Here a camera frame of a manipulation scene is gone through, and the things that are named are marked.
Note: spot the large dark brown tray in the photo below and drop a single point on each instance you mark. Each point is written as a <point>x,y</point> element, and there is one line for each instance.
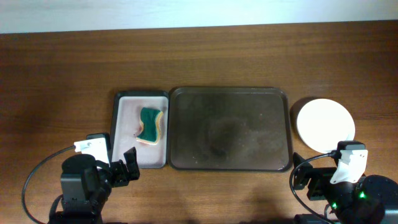
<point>229,129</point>

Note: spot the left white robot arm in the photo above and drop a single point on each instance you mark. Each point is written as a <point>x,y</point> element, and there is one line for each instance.
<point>88,178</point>

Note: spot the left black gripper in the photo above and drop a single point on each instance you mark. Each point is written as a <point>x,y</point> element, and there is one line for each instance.
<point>119,167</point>

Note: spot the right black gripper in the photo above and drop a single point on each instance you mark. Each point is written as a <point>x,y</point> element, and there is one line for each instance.
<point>300,174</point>

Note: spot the small tray with soapy water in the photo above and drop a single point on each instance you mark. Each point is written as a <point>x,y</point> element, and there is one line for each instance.
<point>125,127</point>

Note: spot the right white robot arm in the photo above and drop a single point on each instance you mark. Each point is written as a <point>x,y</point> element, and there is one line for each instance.
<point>351,195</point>

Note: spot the white plate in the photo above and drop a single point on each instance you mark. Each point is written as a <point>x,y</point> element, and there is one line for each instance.
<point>323,123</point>

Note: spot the green yellow scrub sponge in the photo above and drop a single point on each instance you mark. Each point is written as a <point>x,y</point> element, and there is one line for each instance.
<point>150,126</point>

